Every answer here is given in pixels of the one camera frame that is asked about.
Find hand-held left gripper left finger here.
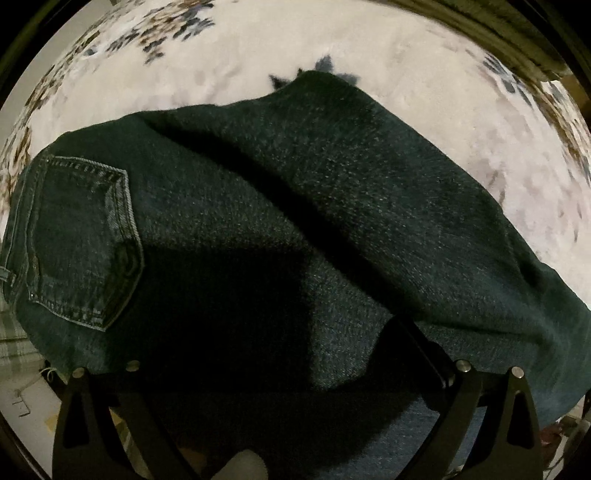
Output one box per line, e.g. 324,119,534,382
52,361,197,480

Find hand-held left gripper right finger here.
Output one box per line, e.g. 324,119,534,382
385,316,548,480

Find dark blue denim pants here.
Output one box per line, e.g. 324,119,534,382
1,71,591,480

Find pale plaid cloth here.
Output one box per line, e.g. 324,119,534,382
0,302,44,372

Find pale rounded object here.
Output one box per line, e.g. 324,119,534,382
216,449,269,480

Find white floral blanket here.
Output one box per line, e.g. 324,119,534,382
0,0,591,308

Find brown wooden furniture edge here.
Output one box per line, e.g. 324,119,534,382
388,0,591,86

